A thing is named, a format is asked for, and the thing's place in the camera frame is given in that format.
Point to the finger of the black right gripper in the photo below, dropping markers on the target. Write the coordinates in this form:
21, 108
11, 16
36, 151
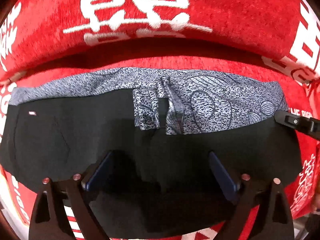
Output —
307, 126

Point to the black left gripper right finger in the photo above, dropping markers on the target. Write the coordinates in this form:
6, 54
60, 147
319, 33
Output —
273, 219

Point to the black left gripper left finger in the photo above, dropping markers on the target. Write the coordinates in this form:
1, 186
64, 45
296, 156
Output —
49, 218

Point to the red blanket with white characters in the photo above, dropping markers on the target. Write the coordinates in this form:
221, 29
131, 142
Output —
266, 40

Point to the black pants with grey waistband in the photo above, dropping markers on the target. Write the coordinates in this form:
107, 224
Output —
157, 128

